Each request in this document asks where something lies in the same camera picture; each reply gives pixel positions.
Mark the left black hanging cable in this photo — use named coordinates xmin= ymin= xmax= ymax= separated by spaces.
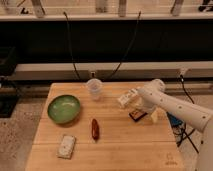
xmin=62 ymin=11 xmax=82 ymax=81

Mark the clear plastic cup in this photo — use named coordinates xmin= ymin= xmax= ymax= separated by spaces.
xmin=86 ymin=78 xmax=102 ymax=100

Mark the black equipment at left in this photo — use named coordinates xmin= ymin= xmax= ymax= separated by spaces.
xmin=0 ymin=47 xmax=19 ymax=118

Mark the black and orange eraser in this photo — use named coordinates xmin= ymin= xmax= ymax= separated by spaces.
xmin=129 ymin=109 xmax=147 ymax=122

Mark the black floor cable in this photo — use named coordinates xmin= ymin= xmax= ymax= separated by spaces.
xmin=173 ymin=73 xmax=201 ymax=154

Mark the green ceramic bowl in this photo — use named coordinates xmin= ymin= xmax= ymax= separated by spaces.
xmin=47 ymin=95 xmax=81 ymax=124

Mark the black hanging cable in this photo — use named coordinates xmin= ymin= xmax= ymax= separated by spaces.
xmin=62 ymin=11 xmax=82 ymax=81
xmin=105 ymin=10 xmax=142 ymax=81

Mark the right black hanging cable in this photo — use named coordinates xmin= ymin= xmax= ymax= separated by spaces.
xmin=105 ymin=10 xmax=142 ymax=81

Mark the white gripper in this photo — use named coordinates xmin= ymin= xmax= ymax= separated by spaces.
xmin=132 ymin=98 xmax=158 ymax=123

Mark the blue connector box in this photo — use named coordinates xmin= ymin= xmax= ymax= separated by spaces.
xmin=167 ymin=113 xmax=182 ymax=127

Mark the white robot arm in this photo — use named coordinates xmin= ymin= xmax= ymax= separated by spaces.
xmin=136 ymin=79 xmax=213 ymax=171

